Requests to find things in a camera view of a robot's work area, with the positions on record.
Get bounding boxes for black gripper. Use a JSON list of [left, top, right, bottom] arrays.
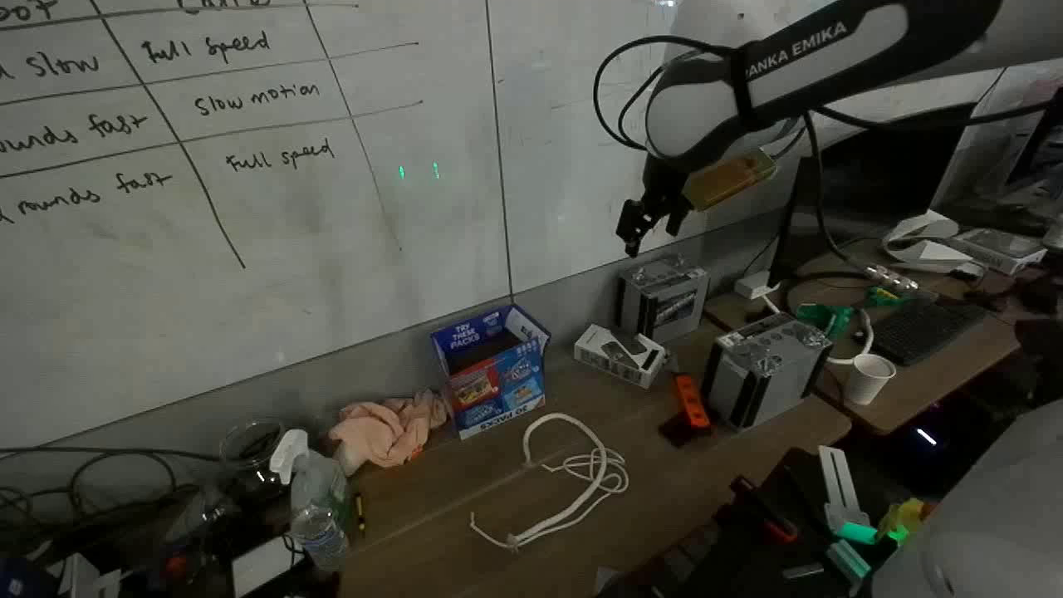
[[613, 163, 690, 256]]

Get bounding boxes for white rope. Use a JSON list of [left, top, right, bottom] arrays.
[[466, 408, 633, 555]]

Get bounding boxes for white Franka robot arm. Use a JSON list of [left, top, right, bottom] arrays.
[[606, 0, 1063, 256]]

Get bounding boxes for grey battery box rear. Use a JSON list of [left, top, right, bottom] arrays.
[[613, 256, 708, 343]]

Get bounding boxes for grey battery box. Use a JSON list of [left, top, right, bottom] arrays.
[[701, 317, 832, 430], [613, 256, 708, 343]]

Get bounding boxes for white product box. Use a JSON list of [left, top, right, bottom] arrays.
[[574, 325, 668, 388]]

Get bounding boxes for grey battery box front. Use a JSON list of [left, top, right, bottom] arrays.
[[701, 317, 832, 430]]

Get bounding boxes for blue cardboard box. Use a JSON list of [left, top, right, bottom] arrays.
[[432, 307, 553, 439]]

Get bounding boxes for orange black power strip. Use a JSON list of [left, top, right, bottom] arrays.
[[662, 372, 710, 447]]

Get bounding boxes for crumpled white paper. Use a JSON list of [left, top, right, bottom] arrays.
[[880, 209, 1047, 276]]

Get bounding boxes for white paper cup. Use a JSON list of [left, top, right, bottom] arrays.
[[845, 356, 897, 406]]

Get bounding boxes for pink cloth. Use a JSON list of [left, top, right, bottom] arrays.
[[329, 392, 448, 474]]

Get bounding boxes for white green tool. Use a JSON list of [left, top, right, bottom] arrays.
[[816, 447, 926, 584]]

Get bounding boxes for clear spray bottle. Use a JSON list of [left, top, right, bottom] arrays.
[[270, 430, 352, 529]]

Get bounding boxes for plastic water bottle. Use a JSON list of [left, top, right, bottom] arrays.
[[289, 505, 350, 573]]

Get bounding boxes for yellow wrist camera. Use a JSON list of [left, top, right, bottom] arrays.
[[685, 150, 775, 214]]

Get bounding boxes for whiteboard on wall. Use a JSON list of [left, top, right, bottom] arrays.
[[0, 0, 827, 447]]

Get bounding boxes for black cables on left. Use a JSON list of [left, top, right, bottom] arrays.
[[0, 441, 254, 544]]

